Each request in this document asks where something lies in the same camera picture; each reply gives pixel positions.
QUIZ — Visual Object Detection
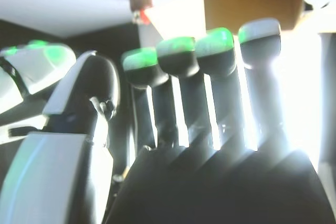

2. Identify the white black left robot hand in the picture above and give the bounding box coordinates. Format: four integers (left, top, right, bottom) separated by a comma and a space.
0, 18, 336, 224

